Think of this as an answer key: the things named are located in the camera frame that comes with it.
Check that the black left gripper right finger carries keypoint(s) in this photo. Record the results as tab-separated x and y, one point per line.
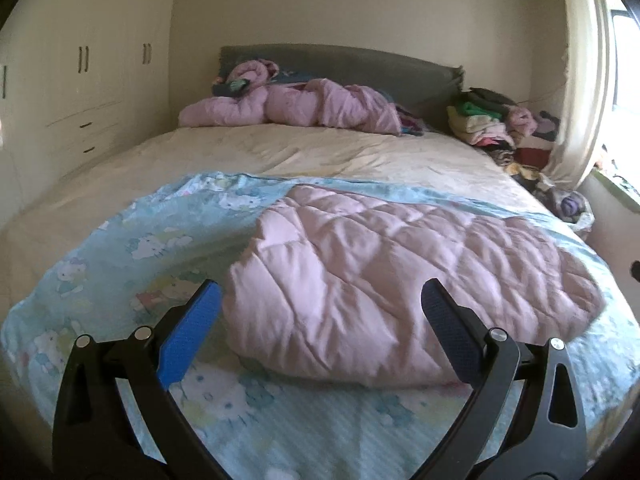
524	418

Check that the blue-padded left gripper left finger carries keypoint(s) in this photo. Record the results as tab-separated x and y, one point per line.
92	435

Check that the pink quilted blanket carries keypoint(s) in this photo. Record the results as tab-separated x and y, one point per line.
329	287

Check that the pile of mixed clothes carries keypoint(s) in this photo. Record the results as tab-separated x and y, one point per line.
521	143

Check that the blue Hello Kitty sheet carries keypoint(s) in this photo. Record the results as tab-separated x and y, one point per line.
260	425

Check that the beige mattress cover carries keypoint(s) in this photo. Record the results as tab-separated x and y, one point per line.
39	237

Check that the grey upholstered headboard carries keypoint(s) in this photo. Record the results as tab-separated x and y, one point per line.
423	88

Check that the dark patterned pillow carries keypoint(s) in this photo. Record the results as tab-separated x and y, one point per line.
237	88

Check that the crumpled pink comforter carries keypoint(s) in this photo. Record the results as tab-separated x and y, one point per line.
320	102

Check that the cream curtain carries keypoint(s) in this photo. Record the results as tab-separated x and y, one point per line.
589	91

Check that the cream built-in wardrobe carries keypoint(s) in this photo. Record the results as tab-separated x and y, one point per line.
80	79

